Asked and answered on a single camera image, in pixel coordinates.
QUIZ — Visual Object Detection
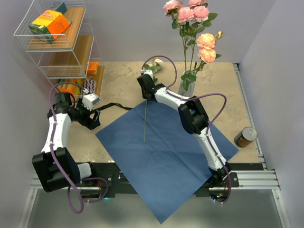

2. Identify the white rose stem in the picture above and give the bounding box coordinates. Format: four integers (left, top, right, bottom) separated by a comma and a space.
143, 57, 164, 142

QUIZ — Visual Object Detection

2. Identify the black printed ribbon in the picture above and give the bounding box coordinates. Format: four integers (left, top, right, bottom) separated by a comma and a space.
94, 103, 132, 111

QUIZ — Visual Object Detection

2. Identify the pink rose stem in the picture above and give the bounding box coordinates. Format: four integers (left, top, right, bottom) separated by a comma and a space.
181, 31, 224, 82
163, 0, 218, 67

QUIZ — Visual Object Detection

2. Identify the blue wrapping paper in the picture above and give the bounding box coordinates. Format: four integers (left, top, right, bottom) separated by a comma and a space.
95, 99, 239, 225

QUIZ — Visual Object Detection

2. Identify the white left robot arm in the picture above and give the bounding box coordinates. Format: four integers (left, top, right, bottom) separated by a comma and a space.
32, 93, 100, 192

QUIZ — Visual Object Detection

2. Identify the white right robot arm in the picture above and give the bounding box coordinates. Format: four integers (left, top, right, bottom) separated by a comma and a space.
137, 70, 237, 190

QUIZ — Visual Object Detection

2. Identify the white ribbed ceramic vase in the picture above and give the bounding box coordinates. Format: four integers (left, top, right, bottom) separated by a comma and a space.
178, 79, 196, 97

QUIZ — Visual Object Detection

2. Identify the orange yellow sponge pack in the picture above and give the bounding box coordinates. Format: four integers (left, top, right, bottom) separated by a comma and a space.
57, 78, 83, 96

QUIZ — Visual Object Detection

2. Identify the purple zigzag scrubber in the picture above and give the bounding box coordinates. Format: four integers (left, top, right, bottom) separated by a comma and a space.
82, 79, 97, 95

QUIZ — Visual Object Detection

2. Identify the small orange box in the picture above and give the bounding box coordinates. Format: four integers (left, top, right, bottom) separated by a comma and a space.
86, 61, 98, 76

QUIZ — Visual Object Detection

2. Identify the orange green carton box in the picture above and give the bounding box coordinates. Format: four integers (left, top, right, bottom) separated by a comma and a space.
28, 9, 72, 44

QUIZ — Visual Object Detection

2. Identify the teal box on shelf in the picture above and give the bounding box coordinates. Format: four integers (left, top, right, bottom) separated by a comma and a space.
55, 2, 67, 14

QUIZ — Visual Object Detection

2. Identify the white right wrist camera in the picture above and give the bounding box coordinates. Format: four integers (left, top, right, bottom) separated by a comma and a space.
141, 69, 153, 77

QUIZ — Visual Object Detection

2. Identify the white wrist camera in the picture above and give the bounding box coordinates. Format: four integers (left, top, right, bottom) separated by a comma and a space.
141, 69, 153, 77
82, 93, 100, 111

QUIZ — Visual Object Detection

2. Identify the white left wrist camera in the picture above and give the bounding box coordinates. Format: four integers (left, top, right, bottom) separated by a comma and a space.
82, 93, 100, 111

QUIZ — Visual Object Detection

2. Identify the white wire wooden shelf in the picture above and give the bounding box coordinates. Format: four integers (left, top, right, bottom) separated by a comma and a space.
14, 0, 104, 95

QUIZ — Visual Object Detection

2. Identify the aluminium frame rail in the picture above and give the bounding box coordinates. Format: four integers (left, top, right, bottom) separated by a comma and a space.
18, 62, 289, 228

